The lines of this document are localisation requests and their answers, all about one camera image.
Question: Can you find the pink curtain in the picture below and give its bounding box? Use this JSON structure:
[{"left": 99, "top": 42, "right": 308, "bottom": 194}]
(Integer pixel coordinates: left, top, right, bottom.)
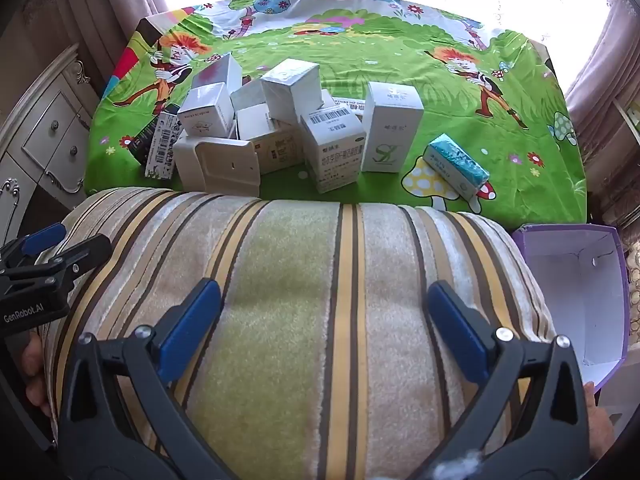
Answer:
[
  {"left": 565, "top": 0, "right": 640, "bottom": 171},
  {"left": 50, "top": 0, "right": 171, "bottom": 76}
]

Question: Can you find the white wrapped cube box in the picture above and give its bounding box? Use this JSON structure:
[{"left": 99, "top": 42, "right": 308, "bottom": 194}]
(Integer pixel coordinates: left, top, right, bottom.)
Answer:
[{"left": 260, "top": 58, "right": 321, "bottom": 126}]

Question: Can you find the tall white box green logo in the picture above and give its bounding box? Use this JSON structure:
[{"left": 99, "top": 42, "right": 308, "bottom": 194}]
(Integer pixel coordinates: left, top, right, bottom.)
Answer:
[{"left": 361, "top": 81, "right": 425, "bottom": 173}]

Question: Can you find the flat white box with barcode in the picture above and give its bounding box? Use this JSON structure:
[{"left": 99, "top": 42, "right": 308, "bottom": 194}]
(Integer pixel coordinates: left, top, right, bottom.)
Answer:
[{"left": 332, "top": 96, "right": 368, "bottom": 118}]

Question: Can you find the white box with teal top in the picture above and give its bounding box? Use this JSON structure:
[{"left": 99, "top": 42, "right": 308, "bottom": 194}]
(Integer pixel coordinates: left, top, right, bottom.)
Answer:
[{"left": 422, "top": 133, "right": 491, "bottom": 201}]

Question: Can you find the black and white barcode box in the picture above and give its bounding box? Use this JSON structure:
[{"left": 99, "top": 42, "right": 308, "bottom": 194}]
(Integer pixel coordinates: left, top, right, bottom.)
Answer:
[{"left": 145, "top": 110, "right": 183, "bottom": 178}]

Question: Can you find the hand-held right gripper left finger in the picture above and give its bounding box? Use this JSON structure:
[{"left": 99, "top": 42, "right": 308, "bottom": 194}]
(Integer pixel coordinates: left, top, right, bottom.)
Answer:
[{"left": 57, "top": 277, "right": 236, "bottom": 480}]

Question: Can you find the white medicine box with barcode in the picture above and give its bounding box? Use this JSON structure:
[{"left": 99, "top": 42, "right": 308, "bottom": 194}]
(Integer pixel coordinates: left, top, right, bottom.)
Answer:
[{"left": 300, "top": 107, "right": 368, "bottom": 194}]

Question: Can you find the grey box with pink blot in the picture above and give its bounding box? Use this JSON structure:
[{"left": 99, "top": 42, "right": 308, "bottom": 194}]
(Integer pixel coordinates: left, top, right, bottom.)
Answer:
[{"left": 191, "top": 52, "right": 244, "bottom": 93}]

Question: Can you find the white plastic holder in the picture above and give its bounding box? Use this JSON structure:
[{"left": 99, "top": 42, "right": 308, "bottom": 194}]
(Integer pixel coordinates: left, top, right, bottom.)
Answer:
[{"left": 172, "top": 136, "right": 261, "bottom": 196}]

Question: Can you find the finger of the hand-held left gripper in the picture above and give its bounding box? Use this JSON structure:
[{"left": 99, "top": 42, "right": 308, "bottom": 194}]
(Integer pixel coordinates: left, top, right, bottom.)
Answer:
[
  {"left": 25, "top": 234, "right": 112, "bottom": 287},
  {"left": 0, "top": 222, "right": 68, "bottom": 269}
]

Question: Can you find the small white box with logo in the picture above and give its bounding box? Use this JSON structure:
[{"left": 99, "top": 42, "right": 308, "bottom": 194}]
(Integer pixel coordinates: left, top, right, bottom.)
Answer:
[{"left": 177, "top": 82, "right": 236, "bottom": 137}]

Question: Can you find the person's left hand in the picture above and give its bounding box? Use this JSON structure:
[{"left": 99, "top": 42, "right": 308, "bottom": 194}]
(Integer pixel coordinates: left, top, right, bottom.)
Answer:
[{"left": 20, "top": 332, "right": 53, "bottom": 418}]

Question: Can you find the green cartoon printed tablecloth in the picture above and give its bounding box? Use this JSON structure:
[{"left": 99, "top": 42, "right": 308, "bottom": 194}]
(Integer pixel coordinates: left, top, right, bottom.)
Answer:
[{"left": 82, "top": 0, "right": 588, "bottom": 226}]

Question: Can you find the white ornate dresser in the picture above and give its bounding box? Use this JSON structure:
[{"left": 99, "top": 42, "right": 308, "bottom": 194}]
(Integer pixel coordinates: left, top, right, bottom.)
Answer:
[{"left": 0, "top": 42, "right": 101, "bottom": 241}]

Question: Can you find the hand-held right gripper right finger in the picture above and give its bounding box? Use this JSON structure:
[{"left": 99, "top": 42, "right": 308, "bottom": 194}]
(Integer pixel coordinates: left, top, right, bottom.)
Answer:
[{"left": 420, "top": 280, "right": 591, "bottom": 480}]

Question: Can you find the striped plush cushion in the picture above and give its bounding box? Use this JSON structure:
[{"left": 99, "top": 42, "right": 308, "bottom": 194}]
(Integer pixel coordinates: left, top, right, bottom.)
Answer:
[{"left": 40, "top": 187, "right": 591, "bottom": 480}]

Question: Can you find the cream box with text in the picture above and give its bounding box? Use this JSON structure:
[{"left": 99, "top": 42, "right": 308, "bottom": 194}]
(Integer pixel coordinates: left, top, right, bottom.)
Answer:
[{"left": 235, "top": 105, "right": 306, "bottom": 175}]

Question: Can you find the purple cardboard box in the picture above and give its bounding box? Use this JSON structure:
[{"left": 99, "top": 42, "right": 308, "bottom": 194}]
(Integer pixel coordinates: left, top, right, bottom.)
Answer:
[{"left": 510, "top": 224, "right": 628, "bottom": 391}]

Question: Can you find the white wall shelf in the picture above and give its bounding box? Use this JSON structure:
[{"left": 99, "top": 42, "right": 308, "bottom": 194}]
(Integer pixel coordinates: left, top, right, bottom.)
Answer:
[{"left": 612, "top": 95, "right": 640, "bottom": 141}]

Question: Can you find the plain white box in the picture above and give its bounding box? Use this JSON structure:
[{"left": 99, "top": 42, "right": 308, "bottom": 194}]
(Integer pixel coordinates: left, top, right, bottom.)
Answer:
[{"left": 230, "top": 79, "right": 266, "bottom": 111}]

